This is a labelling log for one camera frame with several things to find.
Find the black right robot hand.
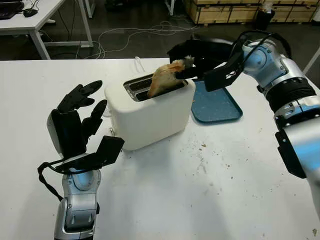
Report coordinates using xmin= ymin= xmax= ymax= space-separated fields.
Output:
xmin=166 ymin=37 xmax=237 ymax=81

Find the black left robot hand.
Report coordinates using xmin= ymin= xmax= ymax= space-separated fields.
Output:
xmin=46 ymin=79 xmax=108 ymax=158

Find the slice of brown bread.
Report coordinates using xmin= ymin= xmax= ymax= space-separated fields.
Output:
xmin=146 ymin=56 xmax=195 ymax=98

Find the white two-slot toaster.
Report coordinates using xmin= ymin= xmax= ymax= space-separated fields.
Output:
xmin=103 ymin=73 xmax=196 ymax=152

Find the blue plastic tray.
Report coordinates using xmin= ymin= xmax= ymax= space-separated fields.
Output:
xmin=191 ymin=79 xmax=243 ymax=124

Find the black trash bin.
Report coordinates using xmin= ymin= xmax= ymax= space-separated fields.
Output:
xmin=254 ymin=3 xmax=276 ymax=32

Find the white desk leg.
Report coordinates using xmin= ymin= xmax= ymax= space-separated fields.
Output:
xmin=163 ymin=0 xmax=176 ymax=16

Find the white table leg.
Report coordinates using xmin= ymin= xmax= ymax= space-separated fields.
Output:
xmin=302 ymin=47 xmax=320 ymax=76

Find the white office desk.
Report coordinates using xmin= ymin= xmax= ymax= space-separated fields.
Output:
xmin=0 ymin=0 xmax=94 ymax=60

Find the black laptop with red screen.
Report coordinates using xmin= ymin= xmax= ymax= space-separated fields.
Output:
xmin=0 ymin=0 xmax=26 ymax=20

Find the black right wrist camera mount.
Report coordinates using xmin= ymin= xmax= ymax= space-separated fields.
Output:
xmin=202 ymin=43 xmax=250 ymax=92

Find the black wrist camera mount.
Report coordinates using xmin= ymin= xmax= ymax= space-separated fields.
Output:
xmin=54 ymin=136 xmax=125 ymax=173
xmin=202 ymin=43 xmax=250 ymax=92

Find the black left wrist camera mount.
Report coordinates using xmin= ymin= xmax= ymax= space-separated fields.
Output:
xmin=54 ymin=136 xmax=125 ymax=173

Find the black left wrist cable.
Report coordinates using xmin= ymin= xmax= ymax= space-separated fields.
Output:
xmin=37 ymin=161 xmax=101 ymax=201

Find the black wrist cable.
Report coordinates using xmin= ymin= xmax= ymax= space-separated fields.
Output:
xmin=228 ymin=29 xmax=293 ymax=71
xmin=37 ymin=161 xmax=101 ymax=201

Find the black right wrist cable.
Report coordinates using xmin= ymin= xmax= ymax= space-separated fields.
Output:
xmin=228 ymin=29 xmax=293 ymax=71

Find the white toaster power cord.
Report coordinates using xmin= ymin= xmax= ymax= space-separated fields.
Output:
xmin=134 ymin=56 xmax=145 ymax=74

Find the white cable on floor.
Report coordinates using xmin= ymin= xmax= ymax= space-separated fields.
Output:
xmin=93 ymin=21 xmax=201 ymax=60

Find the white desk frame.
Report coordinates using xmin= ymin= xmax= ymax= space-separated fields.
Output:
xmin=83 ymin=0 xmax=97 ymax=19

